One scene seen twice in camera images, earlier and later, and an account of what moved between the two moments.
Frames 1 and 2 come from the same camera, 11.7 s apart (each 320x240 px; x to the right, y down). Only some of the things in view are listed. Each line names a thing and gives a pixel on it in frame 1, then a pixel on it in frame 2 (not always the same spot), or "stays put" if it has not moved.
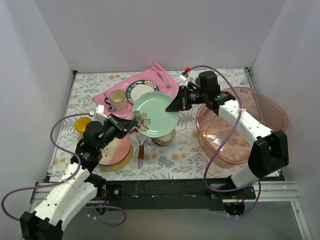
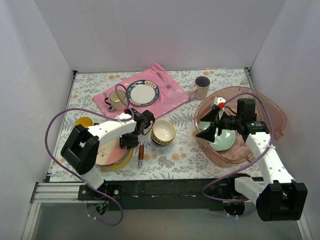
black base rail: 173,194 stays put
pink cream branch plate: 116,151 stays put
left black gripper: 117,123 -> 129,142
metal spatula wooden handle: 141,138 stays put
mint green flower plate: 149,110 -> 224,142
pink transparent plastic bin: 212,128 stays put
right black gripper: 185,98 -> 216,124
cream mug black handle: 117,99 stays put
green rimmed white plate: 138,87 stays put
